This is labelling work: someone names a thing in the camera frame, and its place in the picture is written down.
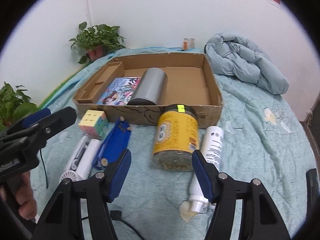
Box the white handheld fan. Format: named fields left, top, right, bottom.
left=59, top=138, right=101, bottom=182

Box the white spray bottle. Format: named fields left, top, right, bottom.
left=189, top=126, right=224, bottom=213

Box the blue stapler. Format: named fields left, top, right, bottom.
left=93, top=116, right=132, bottom=170

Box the colourful picture book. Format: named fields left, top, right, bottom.
left=97, top=77, right=141, bottom=106

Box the yellow label glass jar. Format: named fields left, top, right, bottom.
left=152, top=104, right=199, bottom=172

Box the silver metal can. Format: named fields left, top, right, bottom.
left=127, top=68, right=168, bottom=106

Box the person's left hand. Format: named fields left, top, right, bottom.
left=15, top=171, right=37, bottom=220

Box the large green potted plant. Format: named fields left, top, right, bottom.
left=0, top=82, right=38, bottom=131

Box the white curved plastic case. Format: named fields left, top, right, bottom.
left=64, top=135, right=91, bottom=171

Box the pastel rubiks cube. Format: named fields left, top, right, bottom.
left=78, top=110, right=108, bottom=139

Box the small green potted plant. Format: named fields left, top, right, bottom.
left=69, top=22, right=125, bottom=64

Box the large flat cardboard box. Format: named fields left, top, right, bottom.
left=73, top=53, right=223, bottom=128

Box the light blue puffer jacket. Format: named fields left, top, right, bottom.
left=204, top=32, right=289, bottom=95

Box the small orange white can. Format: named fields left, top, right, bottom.
left=182, top=37, right=195, bottom=50

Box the black cable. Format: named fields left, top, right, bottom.
left=39, top=148, right=146, bottom=240

